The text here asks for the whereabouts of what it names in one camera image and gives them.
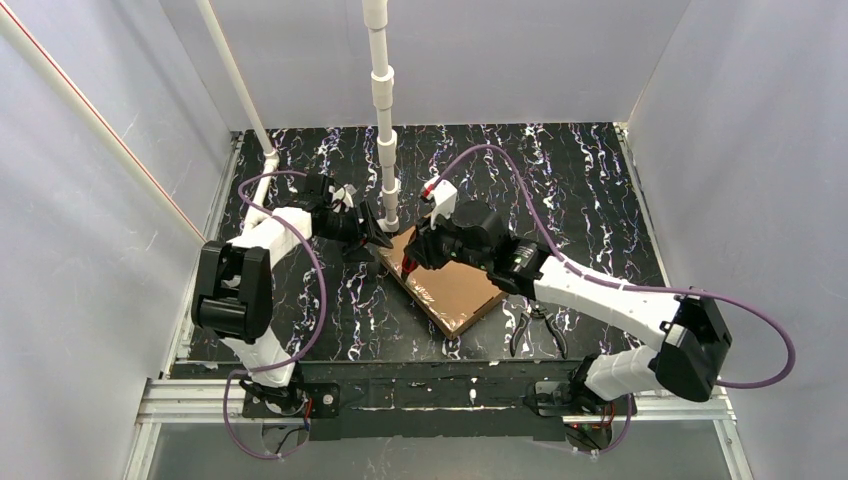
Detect red black utility knife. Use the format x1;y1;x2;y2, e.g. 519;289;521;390
400;256;418;282

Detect brown cardboard express box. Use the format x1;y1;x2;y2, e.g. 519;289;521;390
378;228;507;340

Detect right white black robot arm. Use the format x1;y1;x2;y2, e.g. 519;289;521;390
402;201;732;403

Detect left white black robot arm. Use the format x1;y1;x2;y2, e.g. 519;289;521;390
190;172;391;415

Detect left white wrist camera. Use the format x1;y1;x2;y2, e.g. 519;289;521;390
330;184;357;212

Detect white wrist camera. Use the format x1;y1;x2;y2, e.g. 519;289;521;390
330;184;357;212
420;176;457;229

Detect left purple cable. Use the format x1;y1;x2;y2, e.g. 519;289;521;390
221;170;331;462

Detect purple cable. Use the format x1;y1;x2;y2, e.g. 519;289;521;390
433;144;798;455
221;170;331;462

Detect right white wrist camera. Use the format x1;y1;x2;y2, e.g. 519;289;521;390
420;176;457;229

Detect black grey wire stripper pliers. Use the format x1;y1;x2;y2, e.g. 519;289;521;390
508;301;570;360

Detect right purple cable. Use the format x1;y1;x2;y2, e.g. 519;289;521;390
433;144;798;455

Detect white PVC pipe frame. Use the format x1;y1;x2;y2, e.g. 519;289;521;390
0;0;403;243

